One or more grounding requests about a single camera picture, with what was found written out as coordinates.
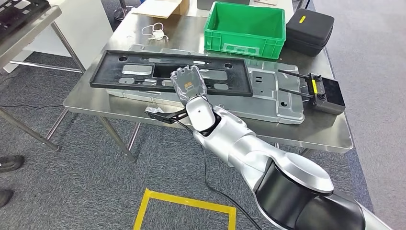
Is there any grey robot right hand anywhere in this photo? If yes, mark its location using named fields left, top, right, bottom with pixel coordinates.
left=170, top=65, right=208, bottom=107

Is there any black plastic car trim part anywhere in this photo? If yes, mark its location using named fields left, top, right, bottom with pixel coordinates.
left=89, top=49, right=254, bottom=97
left=0, top=0, right=51, bottom=42

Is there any steel workbench table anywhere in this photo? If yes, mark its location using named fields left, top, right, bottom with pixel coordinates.
left=63, top=12, right=354, bottom=163

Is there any white face mask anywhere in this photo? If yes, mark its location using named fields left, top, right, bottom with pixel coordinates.
left=141, top=22, right=169, bottom=41

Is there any green plastic crate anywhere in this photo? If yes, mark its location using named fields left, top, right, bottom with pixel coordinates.
left=203, top=1, right=287, bottom=60

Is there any open cardboard box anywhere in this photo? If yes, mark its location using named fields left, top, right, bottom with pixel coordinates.
left=131, top=0, right=190, bottom=19

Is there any stamped grey metal panel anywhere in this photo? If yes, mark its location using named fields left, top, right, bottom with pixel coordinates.
left=106, top=44, right=306, bottom=125

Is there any grey laptop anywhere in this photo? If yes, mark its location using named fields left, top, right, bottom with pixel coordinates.
left=196, top=0, right=251, bottom=10

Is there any yellow floor tape rectangle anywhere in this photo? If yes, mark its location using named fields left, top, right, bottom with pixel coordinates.
left=133, top=188, right=237, bottom=230

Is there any black zip case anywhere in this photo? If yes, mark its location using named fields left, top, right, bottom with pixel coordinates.
left=284, top=8, right=335, bottom=57

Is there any black antenna remote controller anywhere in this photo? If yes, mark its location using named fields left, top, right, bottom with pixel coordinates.
left=278, top=69, right=346, bottom=115

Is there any person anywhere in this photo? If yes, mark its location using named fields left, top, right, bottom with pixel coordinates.
left=0, top=155, right=25, bottom=208

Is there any black camera bracket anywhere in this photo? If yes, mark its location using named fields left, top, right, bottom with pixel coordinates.
left=144, top=108, right=191, bottom=125

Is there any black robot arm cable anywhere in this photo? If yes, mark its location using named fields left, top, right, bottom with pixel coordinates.
left=177, top=122, right=262, bottom=230

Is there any black floor cable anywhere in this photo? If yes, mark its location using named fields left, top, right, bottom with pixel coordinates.
left=0, top=103, right=66, bottom=110

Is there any grey metal workbench frame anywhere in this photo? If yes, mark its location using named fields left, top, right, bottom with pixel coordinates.
left=0, top=4, right=86, bottom=152

